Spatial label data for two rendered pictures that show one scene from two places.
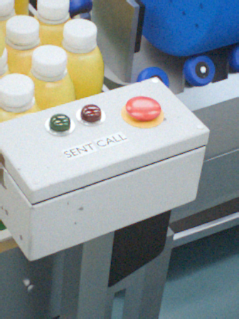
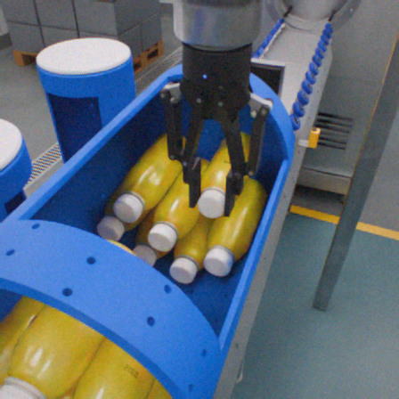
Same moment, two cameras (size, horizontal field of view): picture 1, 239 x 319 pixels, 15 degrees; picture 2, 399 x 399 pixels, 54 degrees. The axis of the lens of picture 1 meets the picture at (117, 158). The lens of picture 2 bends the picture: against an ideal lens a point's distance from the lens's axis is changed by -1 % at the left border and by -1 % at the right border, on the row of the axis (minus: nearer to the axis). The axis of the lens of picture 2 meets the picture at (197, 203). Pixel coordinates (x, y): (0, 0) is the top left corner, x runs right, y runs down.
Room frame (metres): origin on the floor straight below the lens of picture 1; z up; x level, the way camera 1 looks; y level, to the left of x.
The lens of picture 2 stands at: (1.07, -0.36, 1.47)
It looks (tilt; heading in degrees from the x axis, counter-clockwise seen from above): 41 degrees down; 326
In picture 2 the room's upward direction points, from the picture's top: straight up
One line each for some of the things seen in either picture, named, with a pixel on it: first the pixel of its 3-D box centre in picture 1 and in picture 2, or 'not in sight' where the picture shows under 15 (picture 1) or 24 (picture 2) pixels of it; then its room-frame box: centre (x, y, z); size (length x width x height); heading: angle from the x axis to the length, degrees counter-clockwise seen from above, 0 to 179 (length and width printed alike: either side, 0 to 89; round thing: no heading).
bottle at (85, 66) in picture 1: (75, 92); not in sight; (0.88, 0.06, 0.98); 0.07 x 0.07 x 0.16
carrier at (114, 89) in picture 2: not in sight; (105, 173); (2.26, -0.75, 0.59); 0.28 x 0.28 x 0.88
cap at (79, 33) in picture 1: (80, 33); not in sight; (0.88, 0.06, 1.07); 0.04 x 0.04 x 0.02
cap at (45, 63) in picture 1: (49, 60); not in sight; (0.82, 0.09, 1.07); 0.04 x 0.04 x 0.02
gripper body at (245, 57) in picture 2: not in sight; (215, 80); (1.41, -0.61, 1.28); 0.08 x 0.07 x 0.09; 36
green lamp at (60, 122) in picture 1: (60, 122); not in sight; (0.67, 0.06, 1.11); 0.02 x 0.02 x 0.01
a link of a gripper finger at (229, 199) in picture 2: not in sight; (231, 191); (1.40, -0.63, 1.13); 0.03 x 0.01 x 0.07; 126
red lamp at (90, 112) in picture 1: (91, 112); not in sight; (0.69, 0.03, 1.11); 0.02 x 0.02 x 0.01
